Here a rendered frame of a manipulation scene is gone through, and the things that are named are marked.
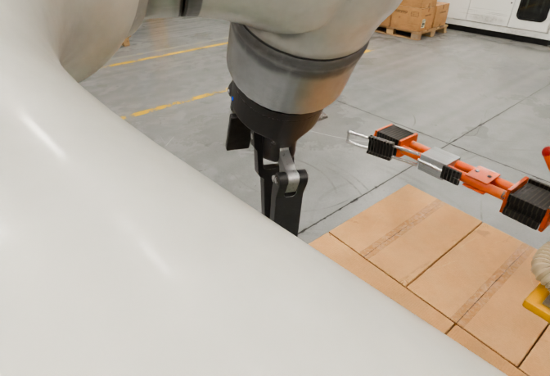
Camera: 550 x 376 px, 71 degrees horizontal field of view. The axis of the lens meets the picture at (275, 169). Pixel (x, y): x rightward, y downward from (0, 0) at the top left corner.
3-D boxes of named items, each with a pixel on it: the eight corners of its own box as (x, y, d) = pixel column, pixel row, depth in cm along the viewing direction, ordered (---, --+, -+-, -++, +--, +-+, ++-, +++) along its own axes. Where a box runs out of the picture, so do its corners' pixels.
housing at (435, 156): (457, 172, 94) (462, 156, 92) (441, 182, 91) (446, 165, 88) (431, 160, 99) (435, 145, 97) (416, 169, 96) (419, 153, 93)
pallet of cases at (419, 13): (446, 32, 736) (458, -21, 688) (417, 41, 680) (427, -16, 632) (393, 22, 814) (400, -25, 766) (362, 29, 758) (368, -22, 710)
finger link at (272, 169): (290, 123, 35) (296, 126, 33) (292, 231, 39) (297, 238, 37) (249, 127, 34) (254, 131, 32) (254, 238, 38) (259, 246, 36)
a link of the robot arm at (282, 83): (346, -38, 27) (322, 29, 32) (218, -41, 24) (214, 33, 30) (395, 58, 23) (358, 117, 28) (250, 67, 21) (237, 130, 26)
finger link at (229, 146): (231, 119, 43) (229, 113, 44) (226, 151, 49) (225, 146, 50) (256, 116, 44) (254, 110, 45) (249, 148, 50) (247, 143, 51)
